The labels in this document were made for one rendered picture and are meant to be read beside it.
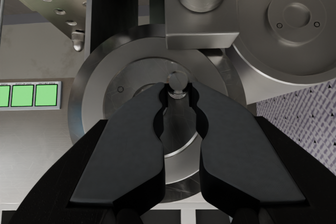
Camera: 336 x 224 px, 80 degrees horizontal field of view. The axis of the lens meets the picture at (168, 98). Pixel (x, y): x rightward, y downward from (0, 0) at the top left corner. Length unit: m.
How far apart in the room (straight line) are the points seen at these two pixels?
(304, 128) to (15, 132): 0.60
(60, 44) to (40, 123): 1.98
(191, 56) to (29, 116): 0.50
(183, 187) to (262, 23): 0.15
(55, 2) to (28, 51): 2.25
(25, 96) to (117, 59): 0.46
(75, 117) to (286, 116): 0.28
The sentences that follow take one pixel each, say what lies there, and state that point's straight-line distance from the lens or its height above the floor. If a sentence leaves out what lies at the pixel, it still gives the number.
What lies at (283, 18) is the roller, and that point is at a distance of 0.20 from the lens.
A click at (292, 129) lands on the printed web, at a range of 0.33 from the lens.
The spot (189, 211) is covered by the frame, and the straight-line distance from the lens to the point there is 0.53.
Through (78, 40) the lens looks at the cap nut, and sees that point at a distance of 0.57.
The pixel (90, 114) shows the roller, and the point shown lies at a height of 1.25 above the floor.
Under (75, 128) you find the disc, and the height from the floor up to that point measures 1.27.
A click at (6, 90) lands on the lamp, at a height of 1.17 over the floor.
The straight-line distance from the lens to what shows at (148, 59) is 0.15.
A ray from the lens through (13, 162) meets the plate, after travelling 0.63.
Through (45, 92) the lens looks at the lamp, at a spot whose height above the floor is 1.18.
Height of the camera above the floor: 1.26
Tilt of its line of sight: 8 degrees down
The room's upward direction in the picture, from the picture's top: 179 degrees clockwise
